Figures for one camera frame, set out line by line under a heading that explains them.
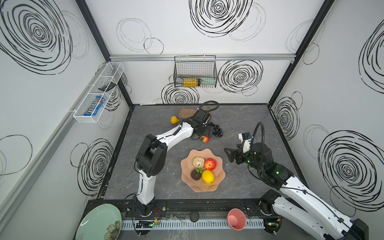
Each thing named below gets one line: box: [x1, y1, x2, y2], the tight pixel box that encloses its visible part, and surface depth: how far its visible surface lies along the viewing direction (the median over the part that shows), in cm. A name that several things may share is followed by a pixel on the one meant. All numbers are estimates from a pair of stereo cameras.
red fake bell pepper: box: [204, 157, 217, 171], surface depth 83 cm
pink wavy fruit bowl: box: [180, 148, 226, 192], surface depth 84 cm
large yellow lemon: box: [201, 169, 215, 184], surface depth 80 cm
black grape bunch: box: [208, 121, 224, 138], surface depth 102 cm
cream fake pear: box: [193, 156, 205, 168], surface depth 84 cm
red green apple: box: [200, 136, 211, 143], surface depth 98 cm
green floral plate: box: [75, 203, 123, 240], surface depth 70 cm
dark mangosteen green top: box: [191, 167, 203, 181], surface depth 82 cm
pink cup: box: [227, 208, 247, 231], surface depth 71 cm
